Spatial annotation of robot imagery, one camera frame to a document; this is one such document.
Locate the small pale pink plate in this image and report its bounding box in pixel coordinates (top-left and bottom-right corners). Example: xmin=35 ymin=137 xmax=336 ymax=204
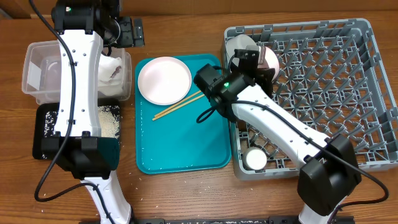
xmin=257 ymin=46 xmax=280 ymax=81

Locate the grey metal bowl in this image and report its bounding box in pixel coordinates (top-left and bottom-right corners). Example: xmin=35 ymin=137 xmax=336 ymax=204
xmin=225 ymin=34 xmax=259 ymax=66

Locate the white paper napkin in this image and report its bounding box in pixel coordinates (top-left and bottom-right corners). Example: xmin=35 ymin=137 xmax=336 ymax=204
xmin=98 ymin=55 xmax=123 ymax=96

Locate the large pale pink plate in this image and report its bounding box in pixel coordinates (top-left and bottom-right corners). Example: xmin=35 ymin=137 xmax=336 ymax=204
xmin=137 ymin=57 xmax=192 ymax=106

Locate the pile of white rice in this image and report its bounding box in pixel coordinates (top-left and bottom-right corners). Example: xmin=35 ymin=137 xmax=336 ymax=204
xmin=43 ymin=105 xmax=120 ymax=139

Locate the white paper cup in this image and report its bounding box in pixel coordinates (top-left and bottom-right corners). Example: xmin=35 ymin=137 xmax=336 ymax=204
xmin=242 ymin=147 xmax=267 ymax=170

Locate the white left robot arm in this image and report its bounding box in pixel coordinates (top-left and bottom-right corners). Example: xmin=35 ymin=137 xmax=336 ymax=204
xmin=41 ymin=1 xmax=144 ymax=223

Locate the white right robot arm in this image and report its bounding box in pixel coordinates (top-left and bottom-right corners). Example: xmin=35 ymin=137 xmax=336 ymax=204
xmin=193 ymin=45 xmax=389 ymax=223

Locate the clear plastic waste bin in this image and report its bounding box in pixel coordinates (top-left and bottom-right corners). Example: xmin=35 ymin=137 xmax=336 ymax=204
xmin=22 ymin=40 xmax=132 ymax=105

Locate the lower wooden chopstick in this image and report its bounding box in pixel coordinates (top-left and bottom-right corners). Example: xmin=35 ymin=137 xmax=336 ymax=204
xmin=152 ymin=93 xmax=206 ymax=121

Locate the grey plastic dish rack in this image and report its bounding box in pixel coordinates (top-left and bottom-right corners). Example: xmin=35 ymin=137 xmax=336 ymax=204
xmin=224 ymin=18 xmax=397 ymax=172

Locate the teal plastic serving tray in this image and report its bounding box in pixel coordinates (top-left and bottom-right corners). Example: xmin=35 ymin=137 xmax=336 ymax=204
xmin=134 ymin=54 xmax=233 ymax=174

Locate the black plastic tray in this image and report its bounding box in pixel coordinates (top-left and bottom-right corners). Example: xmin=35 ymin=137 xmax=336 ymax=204
xmin=32 ymin=98 xmax=121 ymax=160

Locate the black rail at table edge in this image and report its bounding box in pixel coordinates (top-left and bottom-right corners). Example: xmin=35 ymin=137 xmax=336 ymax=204
xmin=79 ymin=214 xmax=355 ymax=224

